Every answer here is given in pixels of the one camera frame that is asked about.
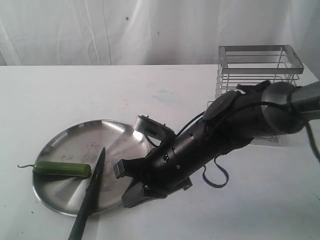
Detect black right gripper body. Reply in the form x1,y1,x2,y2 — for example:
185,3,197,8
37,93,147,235
114,119,214,208

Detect black kitchen knife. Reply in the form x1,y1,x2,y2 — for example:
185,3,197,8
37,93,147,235
68,147,106,240

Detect green cucumber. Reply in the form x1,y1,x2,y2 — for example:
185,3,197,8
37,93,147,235
17,161,92,178

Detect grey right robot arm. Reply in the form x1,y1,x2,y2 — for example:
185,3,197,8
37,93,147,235
114,80,320,208

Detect round stainless steel plate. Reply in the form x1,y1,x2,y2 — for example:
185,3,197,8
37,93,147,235
32,118,153,216

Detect white backdrop curtain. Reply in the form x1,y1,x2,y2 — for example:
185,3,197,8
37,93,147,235
0,0,320,66

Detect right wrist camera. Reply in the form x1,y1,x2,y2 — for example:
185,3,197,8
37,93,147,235
134,115,176,141

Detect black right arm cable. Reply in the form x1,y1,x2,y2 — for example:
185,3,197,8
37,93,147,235
147,99,320,187

